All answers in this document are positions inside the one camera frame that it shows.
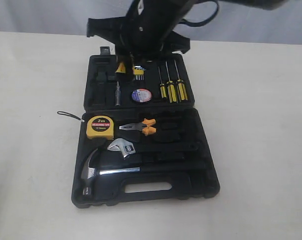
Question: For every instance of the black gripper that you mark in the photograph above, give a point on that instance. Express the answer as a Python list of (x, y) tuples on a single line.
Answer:
[(147, 32)]

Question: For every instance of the left yellow black screwdriver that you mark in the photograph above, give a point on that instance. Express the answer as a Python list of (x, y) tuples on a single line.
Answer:
[(162, 85)]

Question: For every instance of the black plastic tool case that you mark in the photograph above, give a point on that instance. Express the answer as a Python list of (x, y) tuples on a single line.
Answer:
[(99, 100)]

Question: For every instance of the clear tester screwdriver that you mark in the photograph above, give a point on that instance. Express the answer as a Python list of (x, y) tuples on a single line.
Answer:
[(117, 94)]

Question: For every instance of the yellow hex key set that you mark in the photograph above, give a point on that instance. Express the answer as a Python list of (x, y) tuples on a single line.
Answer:
[(138, 72)]

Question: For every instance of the middle yellow black screwdriver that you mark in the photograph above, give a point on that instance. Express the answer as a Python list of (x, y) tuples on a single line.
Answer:
[(170, 87)]

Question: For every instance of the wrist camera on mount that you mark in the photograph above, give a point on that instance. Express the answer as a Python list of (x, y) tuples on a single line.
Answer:
[(103, 27)]

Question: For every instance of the steel claw hammer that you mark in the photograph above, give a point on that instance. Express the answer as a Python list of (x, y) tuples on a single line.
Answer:
[(89, 173)]

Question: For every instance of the yellow utility knife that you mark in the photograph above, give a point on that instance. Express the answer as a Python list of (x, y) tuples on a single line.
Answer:
[(121, 69)]

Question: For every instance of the adjustable wrench black handle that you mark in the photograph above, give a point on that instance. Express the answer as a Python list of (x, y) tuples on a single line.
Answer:
[(128, 148)]

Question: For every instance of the yellow black screwdriver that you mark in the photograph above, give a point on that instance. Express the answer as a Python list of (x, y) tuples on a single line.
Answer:
[(181, 89), (170, 87), (162, 85)]

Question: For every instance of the right yellow black screwdriver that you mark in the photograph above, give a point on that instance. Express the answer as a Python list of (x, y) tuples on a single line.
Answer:
[(181, 89)]

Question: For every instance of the yellow tape measure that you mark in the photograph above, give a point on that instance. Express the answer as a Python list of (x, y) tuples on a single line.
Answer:
[(96, 127)]

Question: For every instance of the orange black pliers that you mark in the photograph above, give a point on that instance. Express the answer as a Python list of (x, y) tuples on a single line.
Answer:
[(154, 125)]

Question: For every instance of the black electrical tape roll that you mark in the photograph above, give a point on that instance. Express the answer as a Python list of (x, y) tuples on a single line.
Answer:
[(141, 95)]

